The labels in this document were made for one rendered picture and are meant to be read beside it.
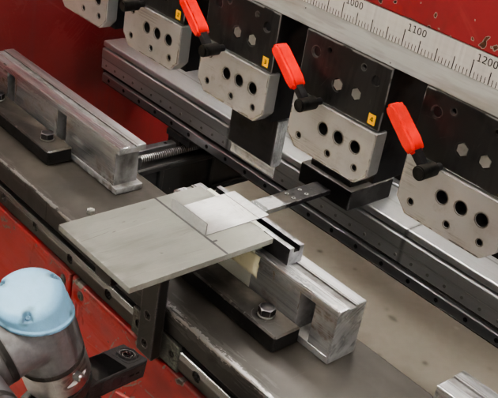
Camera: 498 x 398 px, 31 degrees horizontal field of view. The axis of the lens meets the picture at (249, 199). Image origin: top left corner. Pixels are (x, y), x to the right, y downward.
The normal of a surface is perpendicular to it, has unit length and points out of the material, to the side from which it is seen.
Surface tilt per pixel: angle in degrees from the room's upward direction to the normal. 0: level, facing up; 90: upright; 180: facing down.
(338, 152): 90
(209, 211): 0
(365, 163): 90
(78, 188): 0
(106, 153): 90
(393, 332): 0
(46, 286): 21
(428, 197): 90
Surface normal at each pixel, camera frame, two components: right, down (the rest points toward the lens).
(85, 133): -0.74, 0.22
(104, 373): 0.26, -0.92
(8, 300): -0.04, -0.70
